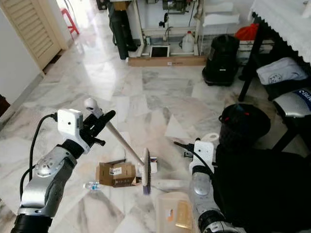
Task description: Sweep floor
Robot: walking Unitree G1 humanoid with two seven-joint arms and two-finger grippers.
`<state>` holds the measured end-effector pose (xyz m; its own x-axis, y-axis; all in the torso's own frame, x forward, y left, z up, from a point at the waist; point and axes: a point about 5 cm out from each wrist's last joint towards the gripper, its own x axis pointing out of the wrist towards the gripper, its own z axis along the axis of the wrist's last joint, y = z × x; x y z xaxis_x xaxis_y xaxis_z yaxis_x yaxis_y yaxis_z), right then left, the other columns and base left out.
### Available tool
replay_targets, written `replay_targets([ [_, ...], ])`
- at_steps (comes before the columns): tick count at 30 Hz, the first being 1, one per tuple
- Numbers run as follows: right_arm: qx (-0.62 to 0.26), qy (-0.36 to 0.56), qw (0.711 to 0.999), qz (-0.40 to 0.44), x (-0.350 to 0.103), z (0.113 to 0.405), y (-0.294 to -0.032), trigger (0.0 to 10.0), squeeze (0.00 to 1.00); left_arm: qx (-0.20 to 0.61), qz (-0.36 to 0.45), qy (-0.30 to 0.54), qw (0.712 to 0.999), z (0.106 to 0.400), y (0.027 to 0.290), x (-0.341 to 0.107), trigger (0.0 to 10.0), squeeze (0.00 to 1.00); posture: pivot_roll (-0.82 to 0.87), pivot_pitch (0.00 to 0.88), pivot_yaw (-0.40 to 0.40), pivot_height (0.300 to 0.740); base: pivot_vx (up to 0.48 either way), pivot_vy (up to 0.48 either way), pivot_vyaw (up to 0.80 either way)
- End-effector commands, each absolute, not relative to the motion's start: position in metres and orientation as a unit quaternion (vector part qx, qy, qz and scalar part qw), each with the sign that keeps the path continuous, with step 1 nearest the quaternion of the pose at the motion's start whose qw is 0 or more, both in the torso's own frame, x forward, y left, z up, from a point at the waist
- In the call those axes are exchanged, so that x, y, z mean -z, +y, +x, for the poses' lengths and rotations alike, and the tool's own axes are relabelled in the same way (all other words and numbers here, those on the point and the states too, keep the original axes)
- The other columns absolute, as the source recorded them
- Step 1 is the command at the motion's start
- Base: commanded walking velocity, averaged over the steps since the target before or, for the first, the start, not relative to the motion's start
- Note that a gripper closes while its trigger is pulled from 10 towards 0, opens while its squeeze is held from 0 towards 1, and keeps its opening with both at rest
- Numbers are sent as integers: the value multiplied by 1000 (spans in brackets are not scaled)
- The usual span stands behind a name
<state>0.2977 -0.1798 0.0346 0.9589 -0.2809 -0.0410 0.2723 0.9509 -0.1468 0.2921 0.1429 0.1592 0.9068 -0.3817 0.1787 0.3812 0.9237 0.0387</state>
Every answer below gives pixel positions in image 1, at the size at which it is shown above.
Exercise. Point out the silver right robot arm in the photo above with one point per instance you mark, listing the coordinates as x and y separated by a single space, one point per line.
199 194

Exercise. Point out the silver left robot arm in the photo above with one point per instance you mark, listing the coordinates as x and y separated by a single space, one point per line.
48 184

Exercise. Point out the brown cardboard box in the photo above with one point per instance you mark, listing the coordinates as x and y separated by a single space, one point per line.
116 174

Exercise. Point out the clear plastic bottle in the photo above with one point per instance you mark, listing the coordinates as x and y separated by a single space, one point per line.
91 185

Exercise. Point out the round black bin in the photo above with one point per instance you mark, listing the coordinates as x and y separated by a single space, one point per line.
243 124

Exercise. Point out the long wooden plank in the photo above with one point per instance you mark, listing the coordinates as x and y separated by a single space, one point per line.
167 61

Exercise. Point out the dark wooden stairs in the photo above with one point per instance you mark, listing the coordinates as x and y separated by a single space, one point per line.
4 104

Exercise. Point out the white framed tablet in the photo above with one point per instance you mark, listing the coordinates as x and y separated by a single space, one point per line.
159 51

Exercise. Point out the tall black cylinder bag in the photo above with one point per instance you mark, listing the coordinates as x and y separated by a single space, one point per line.
123 31

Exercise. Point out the black vacuum cleaner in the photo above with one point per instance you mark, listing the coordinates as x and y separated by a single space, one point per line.
222 60

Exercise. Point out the white desk with wooden top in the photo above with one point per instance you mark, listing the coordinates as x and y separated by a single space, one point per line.
138 26

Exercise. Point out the red plastic stool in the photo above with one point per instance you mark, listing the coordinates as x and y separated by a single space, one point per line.
70 22

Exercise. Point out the white plastic jug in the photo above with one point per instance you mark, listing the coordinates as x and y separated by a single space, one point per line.
188 42

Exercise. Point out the beige louvered door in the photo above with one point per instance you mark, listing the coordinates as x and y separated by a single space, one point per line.
36 29

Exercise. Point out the white grey fabric bag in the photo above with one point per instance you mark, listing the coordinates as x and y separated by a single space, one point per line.
282 72

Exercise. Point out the red bag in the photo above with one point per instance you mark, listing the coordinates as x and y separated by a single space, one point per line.
248 32

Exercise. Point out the dark metal machine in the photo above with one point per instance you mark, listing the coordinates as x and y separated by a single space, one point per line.
175 5

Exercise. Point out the white lace tablecloth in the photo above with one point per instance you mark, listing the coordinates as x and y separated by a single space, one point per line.
282 19

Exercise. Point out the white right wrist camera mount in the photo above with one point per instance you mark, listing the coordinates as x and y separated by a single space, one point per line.
204 153

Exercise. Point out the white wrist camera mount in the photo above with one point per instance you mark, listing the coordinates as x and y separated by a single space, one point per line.
69 122
204 153

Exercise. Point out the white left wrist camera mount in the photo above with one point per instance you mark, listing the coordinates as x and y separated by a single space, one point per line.
69 122

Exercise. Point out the black table frame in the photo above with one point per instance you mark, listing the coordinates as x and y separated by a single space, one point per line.
252 63

